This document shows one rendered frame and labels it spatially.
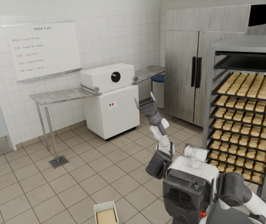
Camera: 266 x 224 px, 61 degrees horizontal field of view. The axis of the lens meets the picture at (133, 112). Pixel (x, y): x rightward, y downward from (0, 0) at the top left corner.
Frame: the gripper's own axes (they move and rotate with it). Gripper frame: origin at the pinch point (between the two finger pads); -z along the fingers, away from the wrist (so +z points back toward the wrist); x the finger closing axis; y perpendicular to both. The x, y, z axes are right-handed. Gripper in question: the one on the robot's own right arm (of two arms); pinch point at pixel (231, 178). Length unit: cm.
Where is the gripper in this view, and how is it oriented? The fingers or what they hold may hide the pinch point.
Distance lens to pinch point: 189.4
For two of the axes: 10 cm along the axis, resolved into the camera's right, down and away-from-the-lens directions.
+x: 0.5, 9.1, 4.1
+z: -5.5, 3.6, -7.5
